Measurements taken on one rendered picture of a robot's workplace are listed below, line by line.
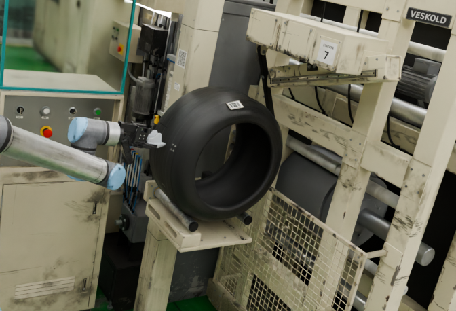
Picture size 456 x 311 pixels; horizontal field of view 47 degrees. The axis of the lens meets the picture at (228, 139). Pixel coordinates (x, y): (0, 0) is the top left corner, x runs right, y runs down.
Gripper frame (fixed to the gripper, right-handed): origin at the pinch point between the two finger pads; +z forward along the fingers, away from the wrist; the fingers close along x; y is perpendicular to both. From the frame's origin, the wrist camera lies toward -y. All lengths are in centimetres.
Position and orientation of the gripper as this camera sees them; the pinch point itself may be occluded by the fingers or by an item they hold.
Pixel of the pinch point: (161, 145)
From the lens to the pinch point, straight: 210.5
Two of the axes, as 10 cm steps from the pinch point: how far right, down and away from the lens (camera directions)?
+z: 8.0, 1.1, 6.0
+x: -5.3, -3.5, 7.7
